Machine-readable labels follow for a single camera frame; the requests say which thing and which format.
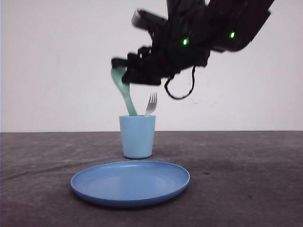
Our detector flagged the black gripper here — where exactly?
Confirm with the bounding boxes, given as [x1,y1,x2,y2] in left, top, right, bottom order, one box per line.
[111,9,210,86]

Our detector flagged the mint green plastic spoon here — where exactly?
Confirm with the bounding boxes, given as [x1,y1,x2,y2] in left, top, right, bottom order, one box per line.
[111,67,138,116]

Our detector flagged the white plastic fork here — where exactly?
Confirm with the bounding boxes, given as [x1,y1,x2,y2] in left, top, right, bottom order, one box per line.
[144,92,157,116]

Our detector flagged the light blue plastic cup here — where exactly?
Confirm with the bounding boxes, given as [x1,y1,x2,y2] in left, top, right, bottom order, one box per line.
[119,115,156,159]

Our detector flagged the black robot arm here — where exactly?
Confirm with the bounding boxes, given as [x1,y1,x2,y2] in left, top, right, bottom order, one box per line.
[111,0,272,86]

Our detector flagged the blue plastic plate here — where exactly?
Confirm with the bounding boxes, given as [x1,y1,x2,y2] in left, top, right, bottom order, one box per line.
[70,160,190,208]

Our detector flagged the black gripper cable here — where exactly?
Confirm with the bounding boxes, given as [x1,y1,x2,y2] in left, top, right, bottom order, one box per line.
[164,65,196,100]

